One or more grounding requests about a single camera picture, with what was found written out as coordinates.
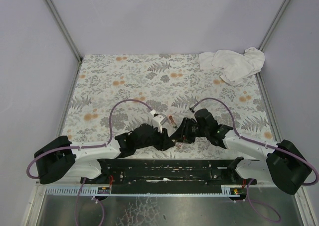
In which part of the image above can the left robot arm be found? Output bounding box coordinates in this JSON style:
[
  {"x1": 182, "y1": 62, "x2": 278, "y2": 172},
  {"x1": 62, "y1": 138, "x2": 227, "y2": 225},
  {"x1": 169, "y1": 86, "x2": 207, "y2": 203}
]
[{"x1": 34, "y1": 124, "x2": 175, "y2": 185}]

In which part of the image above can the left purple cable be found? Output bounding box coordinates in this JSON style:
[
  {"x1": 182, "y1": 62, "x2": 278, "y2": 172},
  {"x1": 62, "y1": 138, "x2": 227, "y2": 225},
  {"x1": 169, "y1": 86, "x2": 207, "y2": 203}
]
[{"x1": 26, "y1": 99, "x2": 157, "y2": 179}]

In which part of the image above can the white crumpled cloth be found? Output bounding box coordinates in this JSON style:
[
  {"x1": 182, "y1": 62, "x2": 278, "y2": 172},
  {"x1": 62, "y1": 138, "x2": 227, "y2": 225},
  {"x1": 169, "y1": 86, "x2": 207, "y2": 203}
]
[{"x1": 199, "y1": 47, "x2": 265, "y2": 86}]

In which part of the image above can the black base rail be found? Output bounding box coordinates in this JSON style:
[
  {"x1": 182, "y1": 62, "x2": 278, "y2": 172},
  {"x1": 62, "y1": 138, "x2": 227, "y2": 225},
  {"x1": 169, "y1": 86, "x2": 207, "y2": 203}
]
[{"x1": 85, "y1": 157, "x2": 250, "y2": 185}]

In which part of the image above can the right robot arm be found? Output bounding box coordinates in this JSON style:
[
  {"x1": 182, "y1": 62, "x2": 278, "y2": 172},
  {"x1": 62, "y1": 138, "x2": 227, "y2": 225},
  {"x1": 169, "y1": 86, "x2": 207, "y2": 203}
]
[{"x1": 170, "y1": 109, "x2": 312, "y2": 195}]

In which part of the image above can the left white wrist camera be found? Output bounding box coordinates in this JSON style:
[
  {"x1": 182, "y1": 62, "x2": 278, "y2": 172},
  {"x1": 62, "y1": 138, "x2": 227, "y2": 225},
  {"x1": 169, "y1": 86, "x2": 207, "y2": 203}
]
[{"x1": 150, "y1": 110, "x2": 167, "y2": 133}]

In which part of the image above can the purple cable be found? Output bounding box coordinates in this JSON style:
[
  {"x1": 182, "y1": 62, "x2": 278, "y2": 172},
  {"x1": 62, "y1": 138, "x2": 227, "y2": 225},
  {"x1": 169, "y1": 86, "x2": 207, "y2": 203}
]
[
  {"x1": 26, "y1": 99, "x2": 157, "y2": 179},
  {"x1": 189, "y1": 98, "x2": 319, "y2": 186}
]

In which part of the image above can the red white staple box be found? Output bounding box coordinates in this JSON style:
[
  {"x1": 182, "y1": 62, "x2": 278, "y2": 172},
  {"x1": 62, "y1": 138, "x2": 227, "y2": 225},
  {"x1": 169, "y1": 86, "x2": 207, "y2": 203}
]
[{"x1": 175, "y1": 142, "x2": 184, "y2": 149}]

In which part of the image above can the floral patterned table mat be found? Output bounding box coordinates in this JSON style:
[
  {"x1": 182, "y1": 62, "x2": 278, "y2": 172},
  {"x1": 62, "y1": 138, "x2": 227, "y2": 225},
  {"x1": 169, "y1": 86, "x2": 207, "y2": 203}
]
[{"x1": 55, "y1": 53, "x2": 279, "y2": 160}]

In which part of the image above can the white cable duct strip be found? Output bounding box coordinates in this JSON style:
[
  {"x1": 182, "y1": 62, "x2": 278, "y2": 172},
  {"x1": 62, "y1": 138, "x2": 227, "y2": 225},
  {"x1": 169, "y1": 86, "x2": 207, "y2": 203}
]
[{"x1": 46, "y1": 182, "x2": 243, "y2": 198}]

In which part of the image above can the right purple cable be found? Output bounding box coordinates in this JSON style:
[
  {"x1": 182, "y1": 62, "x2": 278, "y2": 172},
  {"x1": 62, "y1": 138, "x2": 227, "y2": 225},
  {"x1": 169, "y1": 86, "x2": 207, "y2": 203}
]
[{"x1": 189, "y1": 98, "x2": 319, "y2": 186}]

